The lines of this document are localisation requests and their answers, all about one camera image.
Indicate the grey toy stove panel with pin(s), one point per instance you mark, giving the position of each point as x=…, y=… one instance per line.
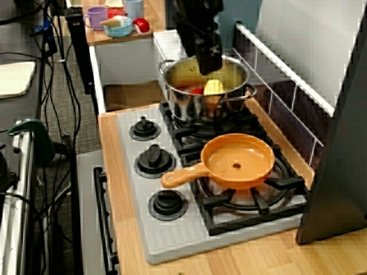
x=172, y=237

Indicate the dark tile backsplash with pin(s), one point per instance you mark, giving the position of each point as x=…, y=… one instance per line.
x=286, y=114

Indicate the blue toy bowl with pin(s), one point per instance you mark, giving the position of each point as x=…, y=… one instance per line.
x=119, y=31

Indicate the wooden side table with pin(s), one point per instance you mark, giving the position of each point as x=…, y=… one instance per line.
x=150, y=11

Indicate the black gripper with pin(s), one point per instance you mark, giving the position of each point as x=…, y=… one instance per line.
x=195, y=31

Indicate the white flat tray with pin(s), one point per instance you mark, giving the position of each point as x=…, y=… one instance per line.
x=14, y=80

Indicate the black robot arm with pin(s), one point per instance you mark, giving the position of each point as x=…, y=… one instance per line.
x=192, y=7

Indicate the purple toy cup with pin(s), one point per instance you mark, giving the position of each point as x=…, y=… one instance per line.
x=96, y=18

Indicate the dark grey side panel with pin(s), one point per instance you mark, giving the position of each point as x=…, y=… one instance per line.
x=338, y=172

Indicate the toy ice cream cone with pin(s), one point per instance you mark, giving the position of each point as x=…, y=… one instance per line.
x=110, y=23

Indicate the yellow toy corn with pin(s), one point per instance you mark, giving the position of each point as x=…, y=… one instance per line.
x=213, y=88

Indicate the black device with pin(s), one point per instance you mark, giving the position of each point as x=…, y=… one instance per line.
x=7, y=174

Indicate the stainless steel pot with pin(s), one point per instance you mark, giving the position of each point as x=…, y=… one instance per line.
x=200, y=110

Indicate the white toy oven door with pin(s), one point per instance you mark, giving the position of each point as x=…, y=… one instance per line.
x=86, y=186

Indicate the red white toy mushroom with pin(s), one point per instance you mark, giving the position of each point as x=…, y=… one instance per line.
x=142, y=26

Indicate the blue plastic clip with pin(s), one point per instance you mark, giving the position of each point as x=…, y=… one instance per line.
x=43, y=28

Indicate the teal toy microwave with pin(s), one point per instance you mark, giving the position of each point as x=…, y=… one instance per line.
x=243, y=17

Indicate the red toy vegetable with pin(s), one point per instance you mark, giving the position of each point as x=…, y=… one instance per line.
x=197, y=91

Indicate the black burner grate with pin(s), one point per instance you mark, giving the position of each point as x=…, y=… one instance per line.
x=183, y=134
x=258, y=222

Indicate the aluminium frame rail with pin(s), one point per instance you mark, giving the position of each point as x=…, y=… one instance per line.
x=17, y=200

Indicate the white toy sink basin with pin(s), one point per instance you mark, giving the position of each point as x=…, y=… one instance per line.
x=123, y=66

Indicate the orange toy frying pan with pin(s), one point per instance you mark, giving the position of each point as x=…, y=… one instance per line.
x=229, y=160

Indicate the cream toy piece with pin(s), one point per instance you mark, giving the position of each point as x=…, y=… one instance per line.
x=114, y=3

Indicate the black upright post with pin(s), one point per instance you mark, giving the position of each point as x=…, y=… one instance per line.
x=78, y=51

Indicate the green clamp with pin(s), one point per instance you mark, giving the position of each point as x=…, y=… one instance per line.
x=43, y=140

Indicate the light blue toy cup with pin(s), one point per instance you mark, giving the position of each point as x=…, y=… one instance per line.
x=133, y=10

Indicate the black stove knob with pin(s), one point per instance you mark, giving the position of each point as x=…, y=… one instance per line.
x=144, y=129
x=155, y=160
x=167, y=204

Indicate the red toy cup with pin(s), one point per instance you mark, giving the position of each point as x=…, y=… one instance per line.
x=114, y=13

